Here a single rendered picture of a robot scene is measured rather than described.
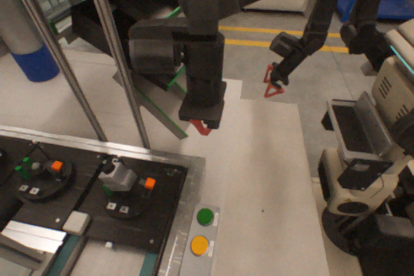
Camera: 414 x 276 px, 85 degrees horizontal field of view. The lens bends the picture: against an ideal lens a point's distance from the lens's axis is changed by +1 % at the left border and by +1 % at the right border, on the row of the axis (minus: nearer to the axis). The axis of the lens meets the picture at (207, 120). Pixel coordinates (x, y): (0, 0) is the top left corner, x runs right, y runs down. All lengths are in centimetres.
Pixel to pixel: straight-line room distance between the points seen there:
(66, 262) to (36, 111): 75
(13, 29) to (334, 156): 147
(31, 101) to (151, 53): 108
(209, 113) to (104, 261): 49
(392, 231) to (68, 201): 103
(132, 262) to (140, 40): 54
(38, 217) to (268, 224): 63
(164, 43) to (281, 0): 423
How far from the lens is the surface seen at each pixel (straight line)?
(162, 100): 75
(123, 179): 60
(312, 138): 223
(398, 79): 80
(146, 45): 32
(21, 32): 136
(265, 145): 92
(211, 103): 36
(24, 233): 79
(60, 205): 76
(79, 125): 110
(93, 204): 72
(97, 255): 72
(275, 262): 74
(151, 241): 63
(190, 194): 67
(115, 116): 108
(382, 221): 106
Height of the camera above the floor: 156
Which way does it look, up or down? 46 degrees down
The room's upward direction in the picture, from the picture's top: straight up
